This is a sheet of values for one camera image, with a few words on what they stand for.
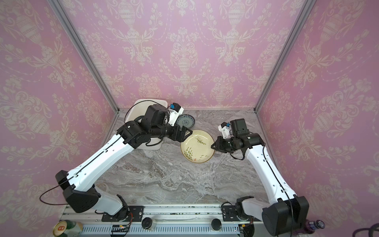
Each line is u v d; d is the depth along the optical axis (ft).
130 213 2.39
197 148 2.45
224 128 2.33
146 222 2.08
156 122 1.66
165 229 2.55
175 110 1.91
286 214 1.26
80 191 1.32
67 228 2.04
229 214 2.39
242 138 1.73
